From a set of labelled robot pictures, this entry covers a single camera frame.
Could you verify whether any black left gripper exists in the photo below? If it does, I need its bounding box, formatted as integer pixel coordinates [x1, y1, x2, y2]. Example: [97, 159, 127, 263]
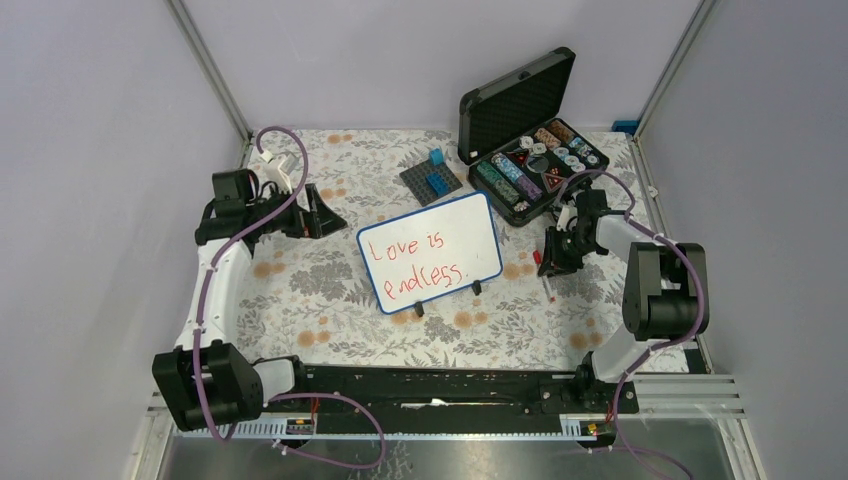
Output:
[247, 182, 346, 238]

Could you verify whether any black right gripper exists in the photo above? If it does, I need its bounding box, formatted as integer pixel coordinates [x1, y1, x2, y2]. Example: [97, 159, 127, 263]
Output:
[537, 225, 602, 279]

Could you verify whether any white red whiteboard marker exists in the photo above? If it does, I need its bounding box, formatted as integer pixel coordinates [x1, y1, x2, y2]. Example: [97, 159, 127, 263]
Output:
[535, 262, 556, 303]

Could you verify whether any blue framed whiteboard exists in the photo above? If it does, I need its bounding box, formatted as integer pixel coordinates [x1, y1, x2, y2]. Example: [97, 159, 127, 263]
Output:
[356, 191, 504, 315]

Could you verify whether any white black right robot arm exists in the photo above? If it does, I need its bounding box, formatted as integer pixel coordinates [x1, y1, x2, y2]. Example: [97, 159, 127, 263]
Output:
[537, 189, 709, 412]

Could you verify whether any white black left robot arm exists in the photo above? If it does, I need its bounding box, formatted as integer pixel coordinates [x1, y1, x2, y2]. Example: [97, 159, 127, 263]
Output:
[152, 169, 347, 435]

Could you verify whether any grey lego baseplate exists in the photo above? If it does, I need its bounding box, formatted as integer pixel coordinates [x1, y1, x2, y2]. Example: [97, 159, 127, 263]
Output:
[399, 161, 461, 207]

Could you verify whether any black poker chip case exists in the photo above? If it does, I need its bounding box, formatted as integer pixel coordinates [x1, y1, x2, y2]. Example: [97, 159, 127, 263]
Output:
[457, 47, 610, 227]

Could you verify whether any blue lego brick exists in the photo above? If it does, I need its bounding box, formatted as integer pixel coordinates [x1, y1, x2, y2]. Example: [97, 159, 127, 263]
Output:
[426, 172, 451, 198]

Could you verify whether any light blue lego cube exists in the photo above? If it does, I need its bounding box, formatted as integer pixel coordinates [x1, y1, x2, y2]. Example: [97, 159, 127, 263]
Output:
[428, 148, 444, 166]

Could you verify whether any blue clamp behind table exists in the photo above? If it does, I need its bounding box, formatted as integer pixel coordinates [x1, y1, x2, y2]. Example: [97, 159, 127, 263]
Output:
[610, 120, 640, 136]

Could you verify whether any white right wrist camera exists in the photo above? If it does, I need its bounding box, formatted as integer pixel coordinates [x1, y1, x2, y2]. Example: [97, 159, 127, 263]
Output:
[556, 205, 578, 232]

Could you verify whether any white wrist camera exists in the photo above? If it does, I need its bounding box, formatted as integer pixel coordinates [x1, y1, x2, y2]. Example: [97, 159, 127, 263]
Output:
[556, 205, 578, 232]
[259, 150, 297, 194]

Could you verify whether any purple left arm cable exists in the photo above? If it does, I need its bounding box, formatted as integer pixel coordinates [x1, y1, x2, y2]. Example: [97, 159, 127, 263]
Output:
[192, 126, 387, 472]

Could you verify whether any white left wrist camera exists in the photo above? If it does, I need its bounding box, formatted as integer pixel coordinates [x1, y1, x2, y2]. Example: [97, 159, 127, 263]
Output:
[259, 150, 297, 194]

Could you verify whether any grey slotted cable duct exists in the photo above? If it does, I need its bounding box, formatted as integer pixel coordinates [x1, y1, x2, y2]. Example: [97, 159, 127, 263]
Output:
[170, 415, 598, 441]

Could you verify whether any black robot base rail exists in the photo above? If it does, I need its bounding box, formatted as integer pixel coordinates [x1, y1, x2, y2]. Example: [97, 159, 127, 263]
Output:
[266, 365, 639, 427]

